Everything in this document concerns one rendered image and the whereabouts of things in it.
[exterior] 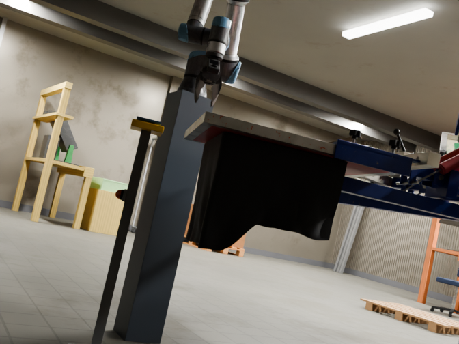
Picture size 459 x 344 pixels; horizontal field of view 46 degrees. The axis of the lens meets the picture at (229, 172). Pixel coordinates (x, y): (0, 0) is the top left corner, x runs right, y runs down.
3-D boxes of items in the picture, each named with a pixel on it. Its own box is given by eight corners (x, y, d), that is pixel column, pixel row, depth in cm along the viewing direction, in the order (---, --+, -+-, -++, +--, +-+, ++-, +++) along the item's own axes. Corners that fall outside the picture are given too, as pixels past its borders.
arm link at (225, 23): (232, 24, 222) (231, 16, 213) (227, 50, 221) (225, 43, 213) (214, 20, 222) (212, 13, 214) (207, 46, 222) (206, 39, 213)
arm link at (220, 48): (227, 44, 214) (207, 39, 212) (225, 55, 213) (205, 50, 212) (223, 49, 221) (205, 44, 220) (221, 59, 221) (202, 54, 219)
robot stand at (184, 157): (113, 330, 260) (167, 93, 270) (146, 332, 269) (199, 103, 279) (124, 340, 245) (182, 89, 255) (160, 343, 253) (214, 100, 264)
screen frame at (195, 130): (203, 121, 183) (205, 110, 183) (183, 138, 240) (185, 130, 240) (409, 173, 197) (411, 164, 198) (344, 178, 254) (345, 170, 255)
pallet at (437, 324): (484, 339, 543) (485, 330, 544) (440, 335, 504) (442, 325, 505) (399, 311, 633) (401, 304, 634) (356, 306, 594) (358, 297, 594)
